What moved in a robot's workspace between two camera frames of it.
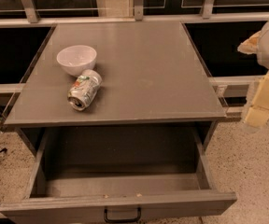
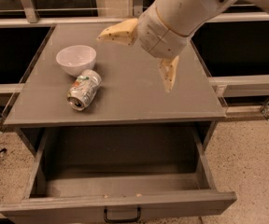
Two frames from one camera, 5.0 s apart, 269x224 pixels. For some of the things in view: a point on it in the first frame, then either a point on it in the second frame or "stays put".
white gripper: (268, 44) → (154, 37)
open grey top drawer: (98, 174) stays put
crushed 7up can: (84, 89) stays put
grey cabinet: (151, 76) stays put
